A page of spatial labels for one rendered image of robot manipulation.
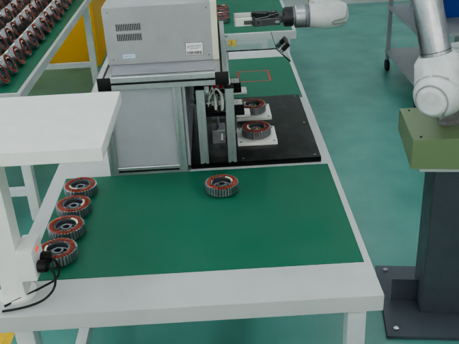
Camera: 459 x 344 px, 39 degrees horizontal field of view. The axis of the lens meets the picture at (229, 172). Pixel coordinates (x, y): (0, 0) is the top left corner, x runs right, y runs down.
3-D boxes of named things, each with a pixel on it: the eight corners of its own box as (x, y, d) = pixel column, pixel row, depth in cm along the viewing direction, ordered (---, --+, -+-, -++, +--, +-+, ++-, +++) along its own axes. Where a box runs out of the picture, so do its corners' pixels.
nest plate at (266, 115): (268, 106, 283) (268, 103, 282) (272, 119, 269) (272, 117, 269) (233, 108, 283) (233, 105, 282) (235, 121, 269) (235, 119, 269)
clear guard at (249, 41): (284, 44, 281) (284, 31, 279) (290, 61, 260) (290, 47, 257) (208, 48, 281) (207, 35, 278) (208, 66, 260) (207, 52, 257)
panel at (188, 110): (194, 99, 294) (188, 33, 281) (191, 164, 236) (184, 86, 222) (191, 99, 294) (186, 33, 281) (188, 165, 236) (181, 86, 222)
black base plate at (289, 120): (298, 98, 295) (298, 93, 294) (321, 162, 238) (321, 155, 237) (194, 104, 294) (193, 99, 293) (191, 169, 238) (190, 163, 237)
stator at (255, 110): (264, 105, 280) (264, 97, 279) (266, 115, 270) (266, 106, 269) (238, 106, 280) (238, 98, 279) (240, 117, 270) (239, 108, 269)
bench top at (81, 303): (287, 56, 367) (287, 48, 364) (383, 310, 171) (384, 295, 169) (106, 67, 366) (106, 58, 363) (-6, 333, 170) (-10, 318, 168)
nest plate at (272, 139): (274, 128, 261) (274, 125, 261) (277, 144, 248) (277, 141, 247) (236, 130, 261) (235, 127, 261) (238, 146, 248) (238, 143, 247)
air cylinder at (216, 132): (225, 135, 258) (225, 122, 255) (226, 142, 251) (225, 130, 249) (212, 136, 258) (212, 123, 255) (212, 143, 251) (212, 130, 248)
